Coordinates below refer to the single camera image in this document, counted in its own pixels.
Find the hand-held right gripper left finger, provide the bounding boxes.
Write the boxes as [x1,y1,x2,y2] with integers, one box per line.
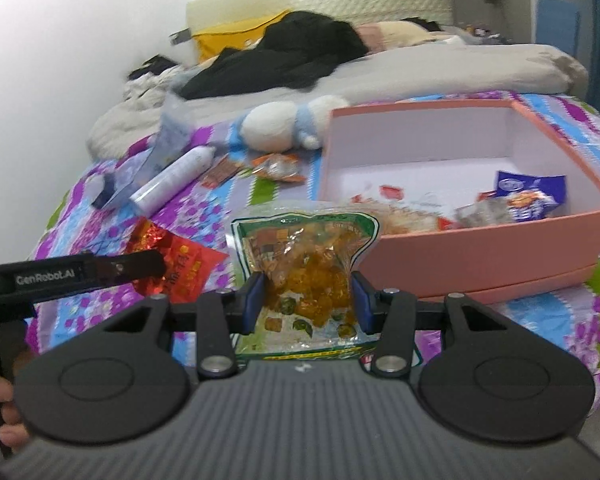
[102,272,267,378]

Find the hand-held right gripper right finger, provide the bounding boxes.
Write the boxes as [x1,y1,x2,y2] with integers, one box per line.
[351,271,516,377]

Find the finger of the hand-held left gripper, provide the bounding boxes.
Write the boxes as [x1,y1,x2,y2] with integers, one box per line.
[92,249,165,286]

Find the red foil snack packet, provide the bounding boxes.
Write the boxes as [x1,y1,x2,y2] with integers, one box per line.
[124,217,230,303]

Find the clear green candy bag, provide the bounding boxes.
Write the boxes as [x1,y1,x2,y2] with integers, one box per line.
[230,200,423,368]

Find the clear red label snack packet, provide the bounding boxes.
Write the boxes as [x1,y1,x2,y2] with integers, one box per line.
[350,185,461,236]

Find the pink cardboard box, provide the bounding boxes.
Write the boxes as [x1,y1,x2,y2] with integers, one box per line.
[317,99,600,306]

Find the silver snack packet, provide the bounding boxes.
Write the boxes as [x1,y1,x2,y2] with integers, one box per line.
[455,195,511,228]

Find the blue snack packet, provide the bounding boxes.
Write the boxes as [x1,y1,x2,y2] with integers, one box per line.
[495,170,567,223]

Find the purple floral bedsheet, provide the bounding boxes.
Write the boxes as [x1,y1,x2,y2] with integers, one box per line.
[25,89,600,411]

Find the white bottle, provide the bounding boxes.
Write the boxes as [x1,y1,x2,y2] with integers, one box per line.
[130,146,216,216]

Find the small brown snack packet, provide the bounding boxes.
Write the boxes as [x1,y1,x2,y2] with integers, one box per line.
[200,156,246,190]

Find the clear orange snack packet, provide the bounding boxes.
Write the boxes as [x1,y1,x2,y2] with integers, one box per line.
[252,152,307,183]

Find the clear plastic bag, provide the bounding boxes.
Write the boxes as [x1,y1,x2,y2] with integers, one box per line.
[102,97,201,211]

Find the pile of clothes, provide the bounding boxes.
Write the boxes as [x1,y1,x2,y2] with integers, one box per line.
[125,54,191,106]

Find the white blue plush toy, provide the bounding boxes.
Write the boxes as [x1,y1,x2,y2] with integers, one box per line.
[230,95,351,151]

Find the yellow pillow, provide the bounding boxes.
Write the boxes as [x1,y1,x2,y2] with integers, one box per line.
[192,9,292,65]

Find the grey duvet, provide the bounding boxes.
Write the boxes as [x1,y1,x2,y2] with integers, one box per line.
[87,42,590,161]

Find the black clothing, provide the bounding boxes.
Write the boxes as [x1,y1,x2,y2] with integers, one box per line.
[179,10,370,101]

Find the pink cloth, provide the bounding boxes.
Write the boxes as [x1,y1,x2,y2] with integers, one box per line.
[355,22,386,53]

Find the cream pillow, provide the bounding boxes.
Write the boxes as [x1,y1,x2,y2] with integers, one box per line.
[380,20,438,46]

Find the small black garment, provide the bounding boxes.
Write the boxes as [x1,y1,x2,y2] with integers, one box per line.
[400,16,446,35]

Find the small bottles on nightstand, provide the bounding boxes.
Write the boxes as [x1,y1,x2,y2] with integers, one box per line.
[462,22,511,43]

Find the blue board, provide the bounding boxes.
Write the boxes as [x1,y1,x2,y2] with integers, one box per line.
[537,0,581,63]

